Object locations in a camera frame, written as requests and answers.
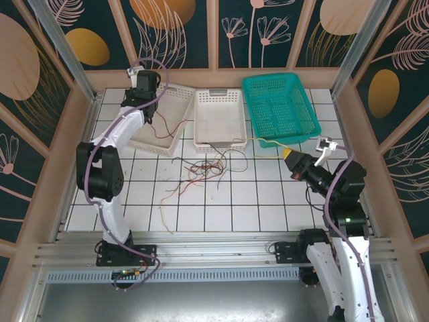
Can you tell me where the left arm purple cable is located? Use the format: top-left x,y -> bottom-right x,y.
82,57 -> 170,292

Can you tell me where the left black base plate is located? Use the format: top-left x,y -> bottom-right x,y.
96,244 -> 158,268

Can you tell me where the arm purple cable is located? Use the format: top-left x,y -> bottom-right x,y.
82,57 -> 170,292
323,142 -> 376,322

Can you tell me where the aluminium corner post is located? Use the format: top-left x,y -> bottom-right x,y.
28,0 -> 100,103
330,0 -> 391,98

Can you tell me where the aluminium frame rail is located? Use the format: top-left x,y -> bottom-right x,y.
33,231 -> 398,269

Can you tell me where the yellow wire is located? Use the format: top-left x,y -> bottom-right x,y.
160,180 -> 188,235

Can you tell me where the yellow-green wire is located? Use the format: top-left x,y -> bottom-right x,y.
231,137 -> 292,160

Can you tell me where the aluminium side rail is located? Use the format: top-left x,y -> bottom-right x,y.
52,93 -> 101,242
331,93 -> 379,239

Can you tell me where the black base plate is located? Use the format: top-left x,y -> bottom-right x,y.
96,244 -> 158,268
273,241 -> 302,266

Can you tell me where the teal perforated plastic basket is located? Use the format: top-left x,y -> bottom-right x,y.
241,72 -> 322,148

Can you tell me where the slotted metal cable duct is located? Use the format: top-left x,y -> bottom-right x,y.
46,270 -> 302,283

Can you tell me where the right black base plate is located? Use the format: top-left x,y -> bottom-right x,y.
273,241 -> 302,266

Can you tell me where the white basket with grey handles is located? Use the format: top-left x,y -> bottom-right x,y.
193,88 -> 249,154

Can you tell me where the cream perforated plastic basket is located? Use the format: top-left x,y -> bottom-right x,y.
129,80 -> 196,158

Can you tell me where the black wire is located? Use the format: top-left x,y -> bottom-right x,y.
182,150 -> 251,184
200,142 -> 232,160
187,160 -> 225,191

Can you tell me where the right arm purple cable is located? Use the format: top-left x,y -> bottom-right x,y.
323,142 -> 376,322

